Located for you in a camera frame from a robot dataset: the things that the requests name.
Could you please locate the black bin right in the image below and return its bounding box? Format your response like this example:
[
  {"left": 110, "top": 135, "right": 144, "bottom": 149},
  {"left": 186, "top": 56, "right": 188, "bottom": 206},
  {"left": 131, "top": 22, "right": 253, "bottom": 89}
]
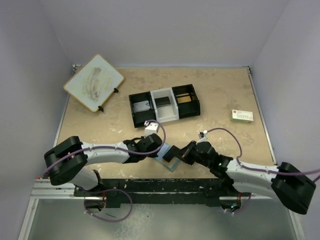
[{"left": 172, "top": 84, "right": 201, "bottom": 119}]

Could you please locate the black card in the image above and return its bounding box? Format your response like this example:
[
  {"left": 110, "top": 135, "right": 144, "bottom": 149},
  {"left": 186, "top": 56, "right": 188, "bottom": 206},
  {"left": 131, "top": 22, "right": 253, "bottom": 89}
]
[{"left": 154, "top": 96, "right": 171, "bottom": 108}]

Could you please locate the gold credit card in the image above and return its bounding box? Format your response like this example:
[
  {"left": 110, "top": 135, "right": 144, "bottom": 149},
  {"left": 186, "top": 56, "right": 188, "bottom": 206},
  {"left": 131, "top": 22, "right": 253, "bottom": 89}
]
[{"left": 162, "top": 159, "right": 175, "bottom": 168}]

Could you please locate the green leather card holder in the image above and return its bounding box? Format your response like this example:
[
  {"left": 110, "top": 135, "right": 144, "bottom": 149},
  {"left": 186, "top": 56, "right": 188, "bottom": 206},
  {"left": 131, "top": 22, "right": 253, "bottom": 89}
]
[{"left": 152, "top": 142, "right": 183, "bottom": 173}]

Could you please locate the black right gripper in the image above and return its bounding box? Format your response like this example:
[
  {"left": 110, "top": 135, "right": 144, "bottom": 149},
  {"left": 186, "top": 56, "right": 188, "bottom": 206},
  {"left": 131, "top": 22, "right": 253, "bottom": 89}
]
[{"left": 172, "top": 140, "right": 212, "bottom": 169}]

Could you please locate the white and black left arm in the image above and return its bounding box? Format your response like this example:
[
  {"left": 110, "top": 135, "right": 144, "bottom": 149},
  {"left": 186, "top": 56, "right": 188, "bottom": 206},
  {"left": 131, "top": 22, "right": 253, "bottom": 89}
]
[{"left": 44, "top": 133, "right": 164, "bottom": 196}]

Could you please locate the white middle bin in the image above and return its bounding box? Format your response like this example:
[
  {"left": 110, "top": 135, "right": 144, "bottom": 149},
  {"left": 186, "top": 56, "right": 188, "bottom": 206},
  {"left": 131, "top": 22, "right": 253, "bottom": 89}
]
[{"left": 150, "top": 87, "right": 179, "bottom": 123}]

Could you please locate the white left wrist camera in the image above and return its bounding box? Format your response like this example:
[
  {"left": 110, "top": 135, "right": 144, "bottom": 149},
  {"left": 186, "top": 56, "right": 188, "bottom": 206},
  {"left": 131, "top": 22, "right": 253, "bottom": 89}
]
[{"left": 144, "top": 120, "right": 160, "bottom": 137}]

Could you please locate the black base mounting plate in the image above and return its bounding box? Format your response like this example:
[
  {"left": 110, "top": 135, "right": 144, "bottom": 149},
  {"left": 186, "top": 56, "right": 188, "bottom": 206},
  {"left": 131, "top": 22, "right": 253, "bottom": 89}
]
[{"left": 73, "top": 177, "right": 252, "bottom": 210}]

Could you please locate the silver VIP card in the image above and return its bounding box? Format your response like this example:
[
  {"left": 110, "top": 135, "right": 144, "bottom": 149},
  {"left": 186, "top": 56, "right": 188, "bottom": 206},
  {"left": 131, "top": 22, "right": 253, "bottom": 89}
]
[{"left": 133, "top": 100, "right": 151, "bottom": 113}]

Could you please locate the black bin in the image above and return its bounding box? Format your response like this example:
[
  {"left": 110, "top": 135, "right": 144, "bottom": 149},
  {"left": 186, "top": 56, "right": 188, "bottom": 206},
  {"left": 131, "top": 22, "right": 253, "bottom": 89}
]
[
  {"left": 128, "top": 91, "right": 156, "bottom": 128},
  {"left": 172, "top": 84, "right": 201, "bottom": 119}
]

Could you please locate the white card box red logo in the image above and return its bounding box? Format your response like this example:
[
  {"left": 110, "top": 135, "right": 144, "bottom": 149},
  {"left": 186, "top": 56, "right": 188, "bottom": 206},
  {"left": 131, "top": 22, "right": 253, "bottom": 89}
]
[{"left": 230, "top": 109, "right": 254, "bottom": 123}]

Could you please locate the yellow rimmed whiteboard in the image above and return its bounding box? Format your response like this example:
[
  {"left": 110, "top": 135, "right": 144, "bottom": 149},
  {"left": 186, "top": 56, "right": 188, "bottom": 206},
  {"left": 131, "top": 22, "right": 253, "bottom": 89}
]
[{"left": 63, "top": 54, "right": 125, "bottom": 113}]

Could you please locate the black bin left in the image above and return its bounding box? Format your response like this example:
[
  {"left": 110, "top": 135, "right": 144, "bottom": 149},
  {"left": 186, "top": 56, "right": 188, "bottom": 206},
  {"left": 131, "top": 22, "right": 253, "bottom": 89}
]
[{"left": 128, "top": 91, "right": 156, "bottom": 128}]

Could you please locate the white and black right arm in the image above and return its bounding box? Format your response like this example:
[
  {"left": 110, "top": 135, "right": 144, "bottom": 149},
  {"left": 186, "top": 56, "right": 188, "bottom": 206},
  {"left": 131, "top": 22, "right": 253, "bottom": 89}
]
[{"left": 163, "top": 141, "right": 316, "bottom": 215}]

